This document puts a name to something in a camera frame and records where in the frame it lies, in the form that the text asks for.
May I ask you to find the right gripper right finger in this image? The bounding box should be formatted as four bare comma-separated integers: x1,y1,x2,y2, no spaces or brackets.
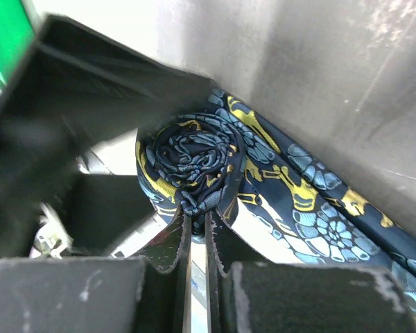
205,212,416,332

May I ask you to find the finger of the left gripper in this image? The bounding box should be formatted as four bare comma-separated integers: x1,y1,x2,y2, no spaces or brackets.
0,15,213,257

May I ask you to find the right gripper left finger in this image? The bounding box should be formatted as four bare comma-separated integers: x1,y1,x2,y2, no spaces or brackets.
0,212,191,332

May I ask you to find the blue floral tie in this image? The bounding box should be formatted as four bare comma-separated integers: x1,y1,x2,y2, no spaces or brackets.
136,89,416,320

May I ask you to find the green plastic tray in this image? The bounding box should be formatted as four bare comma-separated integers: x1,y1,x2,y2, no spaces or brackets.
0,0,34,87

